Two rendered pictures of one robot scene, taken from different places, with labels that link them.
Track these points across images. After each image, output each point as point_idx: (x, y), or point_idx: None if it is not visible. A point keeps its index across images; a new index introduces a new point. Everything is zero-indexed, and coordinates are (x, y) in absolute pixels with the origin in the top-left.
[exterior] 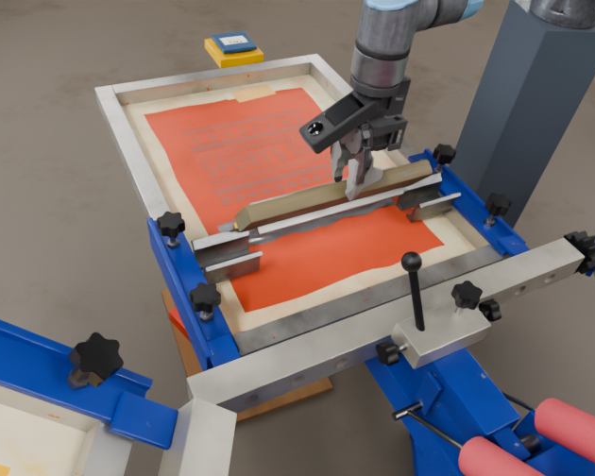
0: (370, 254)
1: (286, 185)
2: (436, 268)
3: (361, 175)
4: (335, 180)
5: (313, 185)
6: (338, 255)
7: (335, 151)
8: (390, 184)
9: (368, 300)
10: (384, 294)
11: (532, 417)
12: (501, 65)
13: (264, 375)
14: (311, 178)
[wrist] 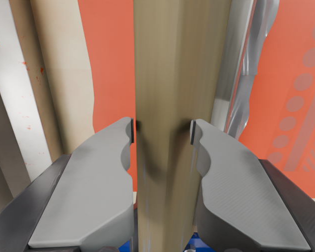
0: (119, 112)
1: (307, 71)
2: (45, 167)
3: (15, 199)
4: (192, 121)
5: (278, 110)
6: (133, 69)
7: (244, 183)
8: (137, 212)
9: None
10: (8, 80)
11: None
12: None
13: None
14: (294, 115)
